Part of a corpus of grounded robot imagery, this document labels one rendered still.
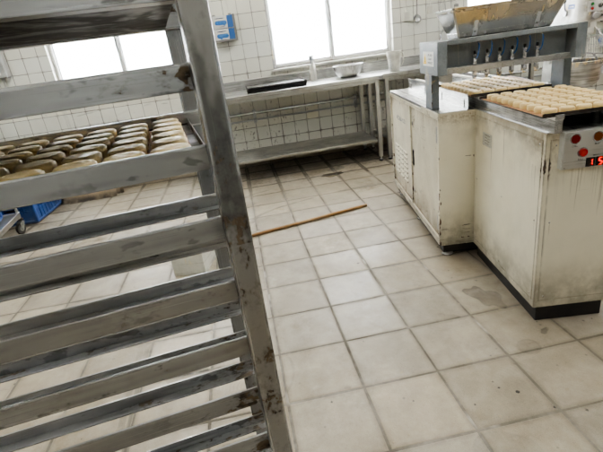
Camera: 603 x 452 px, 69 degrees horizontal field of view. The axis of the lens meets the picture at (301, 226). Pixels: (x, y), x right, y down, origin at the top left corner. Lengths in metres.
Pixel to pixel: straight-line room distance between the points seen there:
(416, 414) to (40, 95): 1.52
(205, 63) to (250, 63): 4.73
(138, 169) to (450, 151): 2.10
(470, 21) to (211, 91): 2.09
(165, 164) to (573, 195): 1.70
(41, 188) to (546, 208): 1.75
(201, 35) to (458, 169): 2.14
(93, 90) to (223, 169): 0.15
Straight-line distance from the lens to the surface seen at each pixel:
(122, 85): 0.52
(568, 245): 2.08
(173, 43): 0.94
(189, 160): 0.53
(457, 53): 2.51
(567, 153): 1.89
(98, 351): 1.12
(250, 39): 5.22
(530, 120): 1.99
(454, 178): 2.54
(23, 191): 0.55
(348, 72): 4.87
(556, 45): 2.71
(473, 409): 1.77
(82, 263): 0.57
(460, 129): 2.48
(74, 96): 0.53
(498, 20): 2.55
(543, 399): 1.86
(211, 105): 0.49
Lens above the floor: 1.25
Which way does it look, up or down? 22 degrees down
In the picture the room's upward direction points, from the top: 8 degrees counter-clockwise
